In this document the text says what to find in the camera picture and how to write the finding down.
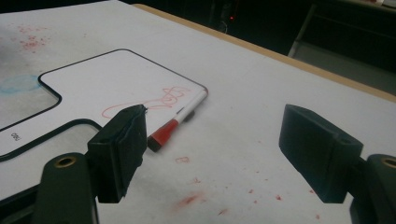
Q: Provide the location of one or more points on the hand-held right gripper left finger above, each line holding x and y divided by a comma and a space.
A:
116, 155

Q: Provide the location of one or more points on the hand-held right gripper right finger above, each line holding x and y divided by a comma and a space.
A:
314, 149

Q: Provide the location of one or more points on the white paddle-shaped whiteboard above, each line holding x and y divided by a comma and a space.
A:
109, 81

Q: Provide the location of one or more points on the white marker with red cap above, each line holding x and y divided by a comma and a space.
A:
186, 110

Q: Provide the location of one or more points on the white table cover sheet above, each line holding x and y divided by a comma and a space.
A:
255, 99

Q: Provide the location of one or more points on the wooden table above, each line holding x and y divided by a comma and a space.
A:
280, 58

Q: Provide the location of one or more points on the dark device with red light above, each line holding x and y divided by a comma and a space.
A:
231, 15

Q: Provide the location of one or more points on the white desk frame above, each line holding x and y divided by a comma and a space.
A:
303, 31

